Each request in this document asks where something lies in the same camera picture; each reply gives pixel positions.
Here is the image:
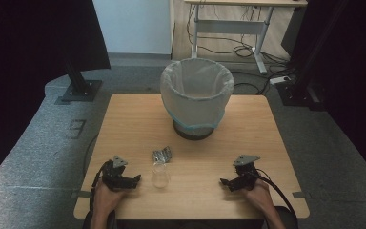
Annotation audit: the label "black stand base left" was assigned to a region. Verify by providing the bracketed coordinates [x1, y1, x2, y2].
[60, 59, 103, 103]

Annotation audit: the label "black curtain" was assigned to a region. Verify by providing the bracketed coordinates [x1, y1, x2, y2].
[0, 0, 112, 189]
[280, 0, 366, 187]

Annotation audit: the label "white power strip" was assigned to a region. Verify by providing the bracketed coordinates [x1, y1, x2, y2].
[269, 75, 292, 86]

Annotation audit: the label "black cables on floor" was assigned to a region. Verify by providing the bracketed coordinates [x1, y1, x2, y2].
[185, 4, 299, 95]

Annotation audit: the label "person's right hand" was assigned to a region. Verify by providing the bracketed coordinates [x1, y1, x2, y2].
[240, 178, 274, 213]

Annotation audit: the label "white-lined trash bin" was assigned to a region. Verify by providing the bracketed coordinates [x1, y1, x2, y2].
[159, 57, 235, 130]

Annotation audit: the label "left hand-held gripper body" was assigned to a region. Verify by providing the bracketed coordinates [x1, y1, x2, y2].
[99, 155, 132, 192]

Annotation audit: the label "black metal stand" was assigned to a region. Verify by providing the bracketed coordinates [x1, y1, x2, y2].
[275, 0, 351, 112]

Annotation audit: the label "silver wrapper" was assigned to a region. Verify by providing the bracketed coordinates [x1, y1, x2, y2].
[152, 145, 173, 165]

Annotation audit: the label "clear plastic cup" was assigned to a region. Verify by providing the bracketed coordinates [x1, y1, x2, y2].
[151, 162, 171, 189]

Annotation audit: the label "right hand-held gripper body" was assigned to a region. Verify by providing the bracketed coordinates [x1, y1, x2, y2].
[233, 154, 262, 192]

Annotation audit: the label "thin black floor cable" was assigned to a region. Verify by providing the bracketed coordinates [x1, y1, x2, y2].
[82, 133, 100, 177]

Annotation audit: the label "person's left hand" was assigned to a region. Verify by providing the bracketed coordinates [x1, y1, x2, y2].
[92, 179, 129, 208]

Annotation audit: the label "metal mesh trash bin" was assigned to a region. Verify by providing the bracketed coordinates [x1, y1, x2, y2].
[172, 117, 215, 141]

